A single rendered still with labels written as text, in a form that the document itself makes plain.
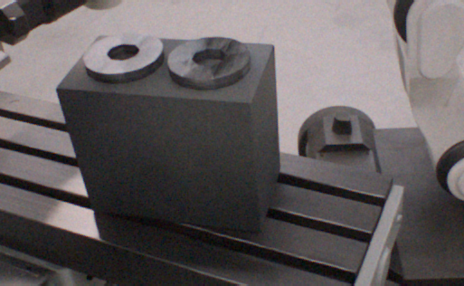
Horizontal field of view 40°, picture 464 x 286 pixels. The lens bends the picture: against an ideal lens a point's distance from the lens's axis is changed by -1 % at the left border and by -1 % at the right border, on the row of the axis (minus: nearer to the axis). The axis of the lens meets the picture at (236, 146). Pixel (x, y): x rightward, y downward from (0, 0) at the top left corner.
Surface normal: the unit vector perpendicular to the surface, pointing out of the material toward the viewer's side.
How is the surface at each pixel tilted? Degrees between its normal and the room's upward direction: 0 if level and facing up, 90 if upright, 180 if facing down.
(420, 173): 0
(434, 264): 0
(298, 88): 0
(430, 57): 90
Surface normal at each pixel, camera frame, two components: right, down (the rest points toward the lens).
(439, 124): -0.04, 0.62
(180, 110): -0.25, 0.62
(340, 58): -0.08, -0.78
